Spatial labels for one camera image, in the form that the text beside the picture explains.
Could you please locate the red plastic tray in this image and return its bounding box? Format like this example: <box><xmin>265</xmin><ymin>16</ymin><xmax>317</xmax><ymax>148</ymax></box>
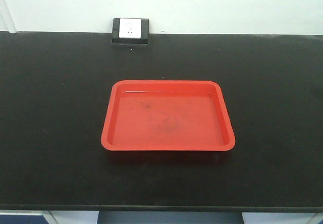
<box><xmin>101</xmin><ymin>80</ymin><xmax>236</xmax><ymax>151</ymax></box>

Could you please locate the black white wall socket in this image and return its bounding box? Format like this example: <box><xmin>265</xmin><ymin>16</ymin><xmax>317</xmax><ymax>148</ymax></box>
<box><xmin>112</xmin><ymin>18</ymin><xmax>150</xmax><ymax>44</ymax></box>

